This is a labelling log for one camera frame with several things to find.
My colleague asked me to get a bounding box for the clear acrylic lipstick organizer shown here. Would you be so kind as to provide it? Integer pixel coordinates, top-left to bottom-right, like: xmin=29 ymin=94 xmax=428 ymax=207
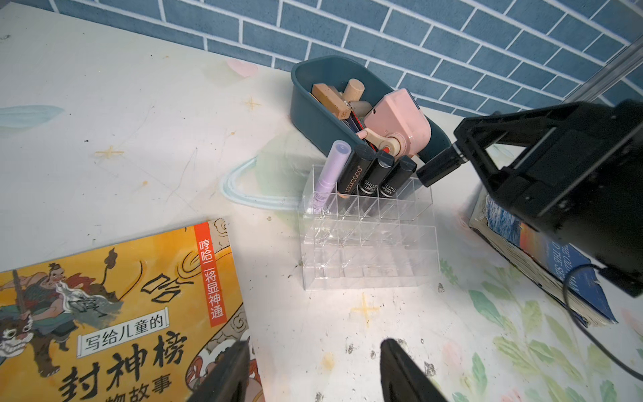
xmin=297 ymin=165 xmax=440 ymax=290

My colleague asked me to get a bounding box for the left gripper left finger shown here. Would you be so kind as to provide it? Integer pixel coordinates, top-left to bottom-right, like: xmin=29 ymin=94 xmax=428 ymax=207
xmin=188 ymin=340 xmax=251 ymax=402

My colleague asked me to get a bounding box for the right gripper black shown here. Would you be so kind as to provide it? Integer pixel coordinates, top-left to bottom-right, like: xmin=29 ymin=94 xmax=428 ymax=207
xmin=453 ymin=100 xmax=642 ymax=296

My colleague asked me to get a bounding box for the blue paperback book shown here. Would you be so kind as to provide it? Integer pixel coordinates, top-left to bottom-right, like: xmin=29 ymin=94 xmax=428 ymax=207
xmin=469 ymin=189 xmax=617 ymax=327

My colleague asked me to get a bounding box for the pink compact in bin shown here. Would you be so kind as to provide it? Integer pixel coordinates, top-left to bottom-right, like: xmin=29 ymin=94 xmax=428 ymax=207
xmin=357 ymin=89 xmax=432 ymax=157

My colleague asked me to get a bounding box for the black lipstick silver band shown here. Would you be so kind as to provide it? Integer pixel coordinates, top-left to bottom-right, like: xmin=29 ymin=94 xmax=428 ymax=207
xmin=378 ymin=156 xmax=417 ymax=199
xmin=358 ymin=150 xmax=395 ymax=196
xmin=416 ymin=144 xmax=468 ymax=188

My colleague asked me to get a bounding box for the orange children's story book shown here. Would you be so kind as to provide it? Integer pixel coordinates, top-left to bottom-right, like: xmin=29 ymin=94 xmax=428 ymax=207
xmin=1 ymin=219 xmax=251 ymax=401

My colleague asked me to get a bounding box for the black lipstick gold band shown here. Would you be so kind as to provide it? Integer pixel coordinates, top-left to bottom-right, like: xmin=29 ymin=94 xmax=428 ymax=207
xmin=337 ymin=144 xmax=376 ymax=195

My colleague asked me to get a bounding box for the teal plastic storage bin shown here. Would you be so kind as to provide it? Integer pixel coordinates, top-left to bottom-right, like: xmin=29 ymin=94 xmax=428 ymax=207
xmin=291 ymin=56 xmax=450 ymax=162

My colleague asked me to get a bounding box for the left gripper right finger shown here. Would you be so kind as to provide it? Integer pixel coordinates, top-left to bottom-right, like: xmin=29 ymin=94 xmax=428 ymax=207
xmin=380 ymin=338 xmax=447 ymax=402

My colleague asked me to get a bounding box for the purple lip balm tube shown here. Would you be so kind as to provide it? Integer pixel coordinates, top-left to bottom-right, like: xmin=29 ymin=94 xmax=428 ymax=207
xmin=308 ymin=140 xmax=353 ymax=214

